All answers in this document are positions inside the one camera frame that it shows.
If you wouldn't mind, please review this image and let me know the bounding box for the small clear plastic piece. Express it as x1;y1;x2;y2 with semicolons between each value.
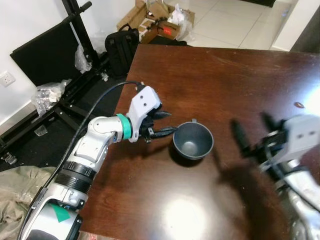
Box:
34;125;48;137

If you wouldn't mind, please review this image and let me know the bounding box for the light grey left wrist camera mount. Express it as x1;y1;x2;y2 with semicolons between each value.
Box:
126;85;163;144

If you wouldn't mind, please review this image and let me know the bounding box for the olive green cloth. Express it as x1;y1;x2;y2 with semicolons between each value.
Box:
0;166;56;240

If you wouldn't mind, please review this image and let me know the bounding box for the black flat panel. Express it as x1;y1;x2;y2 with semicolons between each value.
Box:
10;20;88;88

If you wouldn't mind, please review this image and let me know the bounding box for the brown cardboard box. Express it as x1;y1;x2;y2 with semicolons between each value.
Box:
117;0;196;43

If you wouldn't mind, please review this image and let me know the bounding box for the clear plastic bag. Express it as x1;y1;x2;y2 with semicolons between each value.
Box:
74;42;93;74
31;80;71;117

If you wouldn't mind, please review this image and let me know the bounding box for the black metal stand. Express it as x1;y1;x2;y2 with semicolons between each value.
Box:
0;0;126;166

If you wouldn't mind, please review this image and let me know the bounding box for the black backpack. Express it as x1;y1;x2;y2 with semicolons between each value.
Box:
104;27;141;78

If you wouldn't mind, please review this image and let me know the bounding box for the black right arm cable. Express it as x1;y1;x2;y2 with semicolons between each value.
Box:
262;142;320;211

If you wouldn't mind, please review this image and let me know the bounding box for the white wall socket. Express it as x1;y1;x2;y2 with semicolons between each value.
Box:
0;71;16;88

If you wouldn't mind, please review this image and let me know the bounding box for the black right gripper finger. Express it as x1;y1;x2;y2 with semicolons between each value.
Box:
231;119;252;155
261;113;279;133

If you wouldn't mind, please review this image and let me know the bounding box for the white plastic bag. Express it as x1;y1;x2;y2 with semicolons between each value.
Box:
167;4;193;41

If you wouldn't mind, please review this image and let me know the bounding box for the dark blue bowl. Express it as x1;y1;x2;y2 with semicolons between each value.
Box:
172;118;215;161

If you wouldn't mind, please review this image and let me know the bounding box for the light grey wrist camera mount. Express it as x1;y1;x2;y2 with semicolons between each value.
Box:
126;85;163;144
282;114;320;166

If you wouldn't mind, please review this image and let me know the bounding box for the light grey right wrist camera mount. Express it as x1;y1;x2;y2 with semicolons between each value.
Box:
282;114;320;166

